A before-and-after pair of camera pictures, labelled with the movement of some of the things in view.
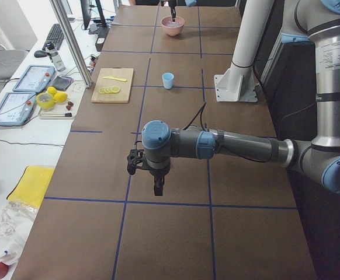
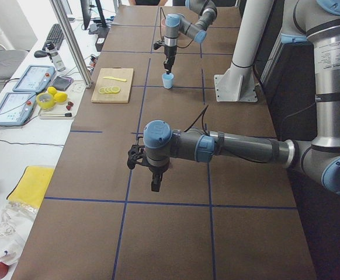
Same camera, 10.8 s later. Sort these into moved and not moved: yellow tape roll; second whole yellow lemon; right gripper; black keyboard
Moved: right gripper
Not moved: black keyboard; second whole yellow lemon; yellow tape roll
